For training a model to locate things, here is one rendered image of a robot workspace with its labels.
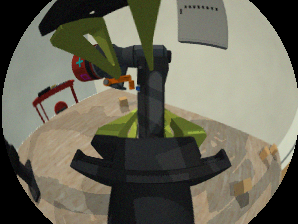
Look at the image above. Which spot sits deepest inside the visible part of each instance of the small tan block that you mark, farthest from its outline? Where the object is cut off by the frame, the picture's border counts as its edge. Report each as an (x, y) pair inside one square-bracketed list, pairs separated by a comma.
[(264, 153), (123, 101), (273, 149), (242, 187)]

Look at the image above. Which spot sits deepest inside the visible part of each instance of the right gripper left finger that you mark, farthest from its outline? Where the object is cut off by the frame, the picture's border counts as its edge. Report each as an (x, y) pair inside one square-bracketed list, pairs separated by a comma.
[(121, 126)]

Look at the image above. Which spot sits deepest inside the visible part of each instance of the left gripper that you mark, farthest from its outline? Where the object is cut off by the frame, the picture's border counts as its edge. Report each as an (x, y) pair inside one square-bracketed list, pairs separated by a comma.
[(70, 24)]

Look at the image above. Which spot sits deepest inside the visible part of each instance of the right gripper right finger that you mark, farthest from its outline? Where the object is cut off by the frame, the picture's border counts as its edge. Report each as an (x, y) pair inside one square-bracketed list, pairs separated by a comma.
[(182, 128)]

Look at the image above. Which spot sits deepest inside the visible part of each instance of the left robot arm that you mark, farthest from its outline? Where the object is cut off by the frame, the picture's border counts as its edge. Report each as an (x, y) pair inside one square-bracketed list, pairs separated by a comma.
[(25, 174)]

